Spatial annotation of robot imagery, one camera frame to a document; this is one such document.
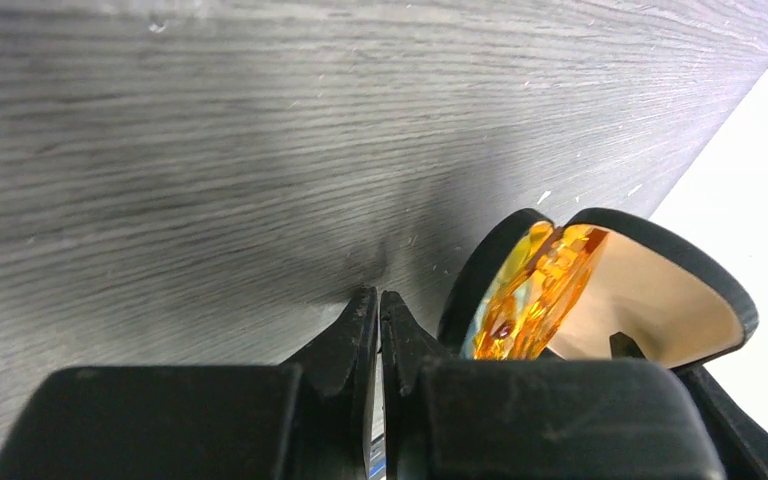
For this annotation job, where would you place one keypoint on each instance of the black glasses case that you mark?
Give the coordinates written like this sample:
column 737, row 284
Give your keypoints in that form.
column 648, row 284

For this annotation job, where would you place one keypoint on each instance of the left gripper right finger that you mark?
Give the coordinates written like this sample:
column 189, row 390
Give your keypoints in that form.
column 452, row 418

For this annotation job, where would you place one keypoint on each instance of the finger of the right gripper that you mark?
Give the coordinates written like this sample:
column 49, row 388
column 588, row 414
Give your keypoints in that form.
column 742, row 424

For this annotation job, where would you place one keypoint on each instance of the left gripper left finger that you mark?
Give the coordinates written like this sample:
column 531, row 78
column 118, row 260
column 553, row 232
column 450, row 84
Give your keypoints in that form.
column 308, row 417

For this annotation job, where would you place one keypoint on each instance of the orange sunglasses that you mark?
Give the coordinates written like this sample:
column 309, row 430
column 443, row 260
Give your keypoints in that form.
column 546, row 272

